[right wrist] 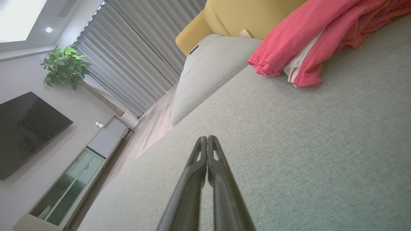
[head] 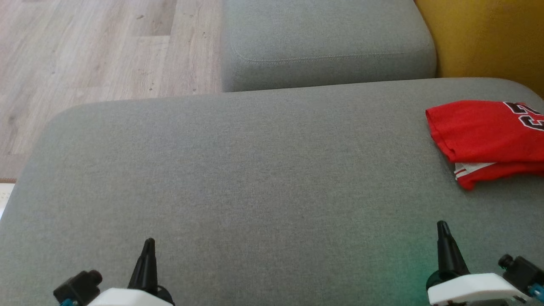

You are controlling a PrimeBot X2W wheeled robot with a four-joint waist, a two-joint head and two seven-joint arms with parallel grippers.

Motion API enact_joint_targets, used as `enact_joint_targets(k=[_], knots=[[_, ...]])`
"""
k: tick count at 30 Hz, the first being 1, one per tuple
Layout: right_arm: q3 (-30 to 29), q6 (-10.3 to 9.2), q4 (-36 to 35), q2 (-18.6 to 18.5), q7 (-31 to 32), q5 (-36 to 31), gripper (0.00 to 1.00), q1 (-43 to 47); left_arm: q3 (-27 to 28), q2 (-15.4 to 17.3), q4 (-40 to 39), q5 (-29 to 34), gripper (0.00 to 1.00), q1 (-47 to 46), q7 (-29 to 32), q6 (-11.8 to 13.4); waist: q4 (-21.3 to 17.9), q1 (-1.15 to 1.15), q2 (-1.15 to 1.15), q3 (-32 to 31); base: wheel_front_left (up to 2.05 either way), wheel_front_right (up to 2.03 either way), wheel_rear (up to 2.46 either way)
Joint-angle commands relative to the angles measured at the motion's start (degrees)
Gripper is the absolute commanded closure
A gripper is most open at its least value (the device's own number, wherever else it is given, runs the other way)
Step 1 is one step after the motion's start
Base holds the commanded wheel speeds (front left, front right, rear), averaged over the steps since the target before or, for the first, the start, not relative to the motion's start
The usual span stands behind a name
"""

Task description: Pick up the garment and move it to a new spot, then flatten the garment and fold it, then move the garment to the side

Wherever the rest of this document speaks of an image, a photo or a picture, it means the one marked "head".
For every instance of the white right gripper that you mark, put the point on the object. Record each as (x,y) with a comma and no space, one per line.
(471,290)

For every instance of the red mesh shorts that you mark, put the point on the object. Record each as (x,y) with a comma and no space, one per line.
(488,172)

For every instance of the red basketball jersey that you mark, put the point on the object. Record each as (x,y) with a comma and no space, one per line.
(476,127)

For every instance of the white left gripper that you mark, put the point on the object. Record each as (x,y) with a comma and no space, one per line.
(127,298)

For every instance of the grey sofa cushion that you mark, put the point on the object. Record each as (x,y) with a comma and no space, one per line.
(323,38)

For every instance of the yellow upholstered panel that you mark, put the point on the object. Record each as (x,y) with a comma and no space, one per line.
(488,38)

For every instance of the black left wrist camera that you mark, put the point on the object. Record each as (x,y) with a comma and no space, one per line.
(78,289)

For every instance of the grey fabric sofa seat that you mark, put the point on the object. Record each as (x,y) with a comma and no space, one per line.
(255,191)

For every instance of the white mat with brown rim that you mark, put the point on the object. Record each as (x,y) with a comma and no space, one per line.
(4,197)

